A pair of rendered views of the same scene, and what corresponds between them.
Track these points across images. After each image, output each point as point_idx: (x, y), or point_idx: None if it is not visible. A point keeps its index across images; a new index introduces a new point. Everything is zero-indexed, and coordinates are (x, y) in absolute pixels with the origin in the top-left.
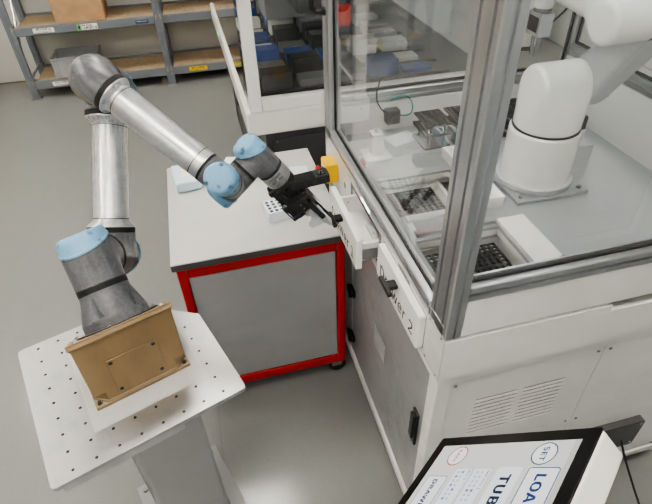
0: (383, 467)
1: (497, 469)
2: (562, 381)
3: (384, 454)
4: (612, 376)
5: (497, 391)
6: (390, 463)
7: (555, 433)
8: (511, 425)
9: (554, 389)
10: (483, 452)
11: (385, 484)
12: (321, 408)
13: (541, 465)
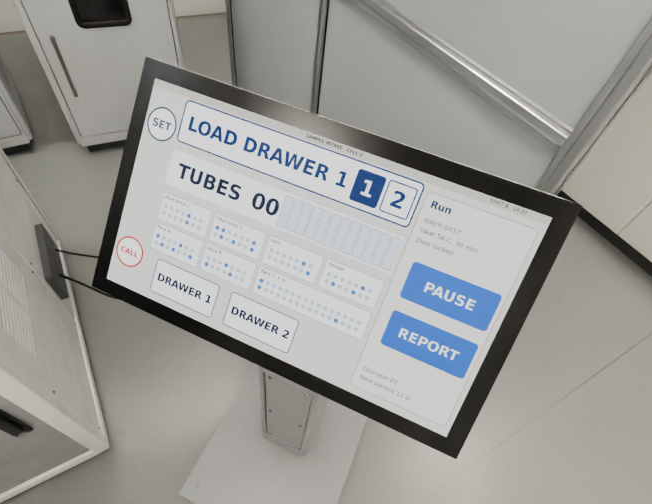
0: (39, 498)
1: (167, 184)
2: None
3: (20, 500)
4: None
5: None
6: (35, 489)
7: (136, 114)
8: (31, 313)
9: (0, 254)
10: (135, 211)
11: (63, 491)
12: None
13: (177, 125)
